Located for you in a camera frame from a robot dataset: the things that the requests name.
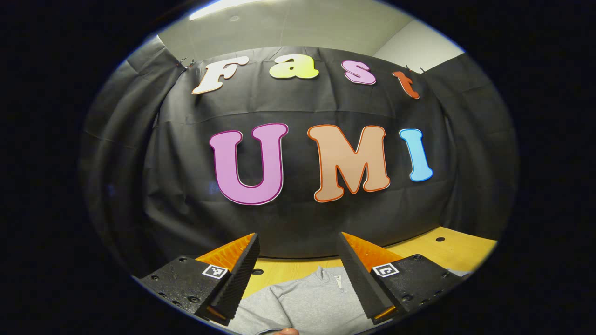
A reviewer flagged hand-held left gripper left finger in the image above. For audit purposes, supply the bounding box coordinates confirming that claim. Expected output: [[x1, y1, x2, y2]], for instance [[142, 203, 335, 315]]
[[135, 233, 261, 326]]

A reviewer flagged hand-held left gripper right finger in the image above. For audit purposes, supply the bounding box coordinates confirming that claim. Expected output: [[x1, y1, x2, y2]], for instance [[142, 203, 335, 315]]
[[336, 231, 466, 325]]

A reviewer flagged grey zip-neck sweatshirt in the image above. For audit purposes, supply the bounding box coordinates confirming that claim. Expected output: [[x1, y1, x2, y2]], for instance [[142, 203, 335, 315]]
[[227, 266, 472, 335]]

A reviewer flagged black backdrop cloth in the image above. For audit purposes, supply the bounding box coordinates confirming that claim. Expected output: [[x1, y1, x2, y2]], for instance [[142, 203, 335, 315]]
[[79, 35, 520, 280]]

